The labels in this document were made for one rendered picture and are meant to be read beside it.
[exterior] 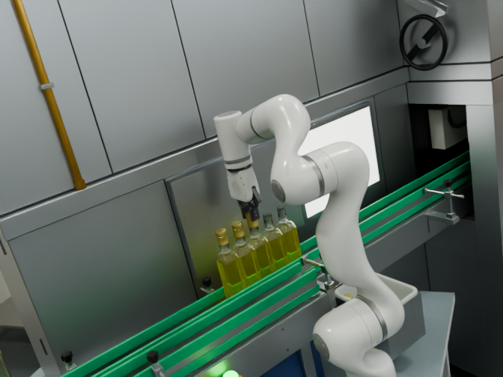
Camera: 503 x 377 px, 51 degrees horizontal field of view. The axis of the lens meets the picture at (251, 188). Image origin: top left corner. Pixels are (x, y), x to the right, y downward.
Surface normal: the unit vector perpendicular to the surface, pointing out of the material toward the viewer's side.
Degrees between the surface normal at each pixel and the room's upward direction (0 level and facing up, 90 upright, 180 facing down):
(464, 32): 90
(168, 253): 90
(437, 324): 0
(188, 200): 90
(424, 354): 0
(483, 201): 90
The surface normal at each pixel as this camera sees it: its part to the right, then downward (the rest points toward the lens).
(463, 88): -0.79, 0.36
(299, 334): 0.58, 0.14
